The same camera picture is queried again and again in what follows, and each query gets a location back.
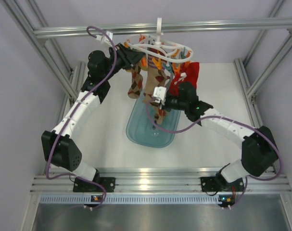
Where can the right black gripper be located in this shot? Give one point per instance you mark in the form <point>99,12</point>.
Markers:
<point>164,107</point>

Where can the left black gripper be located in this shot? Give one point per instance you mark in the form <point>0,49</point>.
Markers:
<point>129,57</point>

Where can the beige argyle sock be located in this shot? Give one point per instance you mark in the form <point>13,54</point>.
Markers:
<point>160,81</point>
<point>136,82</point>

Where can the white round clip hanger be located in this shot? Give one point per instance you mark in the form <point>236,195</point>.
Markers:
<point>158,47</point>

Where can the beige purple striped sock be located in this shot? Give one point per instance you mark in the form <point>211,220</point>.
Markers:
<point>153,79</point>

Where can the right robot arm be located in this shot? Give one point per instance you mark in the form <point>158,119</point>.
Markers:
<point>258,148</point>

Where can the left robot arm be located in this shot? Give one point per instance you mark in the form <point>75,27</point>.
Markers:
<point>58,145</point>

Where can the red sock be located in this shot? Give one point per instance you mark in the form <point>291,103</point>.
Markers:
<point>186,73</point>

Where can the blue transparent tray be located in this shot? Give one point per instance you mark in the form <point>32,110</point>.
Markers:
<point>141,131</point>

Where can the aluminium top crossbar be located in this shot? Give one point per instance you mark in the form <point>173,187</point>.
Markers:
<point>152,28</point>

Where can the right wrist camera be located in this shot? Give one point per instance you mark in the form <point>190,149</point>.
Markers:
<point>159,92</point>

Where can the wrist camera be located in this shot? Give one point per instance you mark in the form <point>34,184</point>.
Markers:
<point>104,39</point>
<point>159,92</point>

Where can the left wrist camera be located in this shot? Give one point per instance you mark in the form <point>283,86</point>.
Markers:
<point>104,39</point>

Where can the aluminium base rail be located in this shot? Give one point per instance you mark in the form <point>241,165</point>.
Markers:
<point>159,180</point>

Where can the perforated cable duct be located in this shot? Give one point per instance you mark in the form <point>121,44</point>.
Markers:
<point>135,199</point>

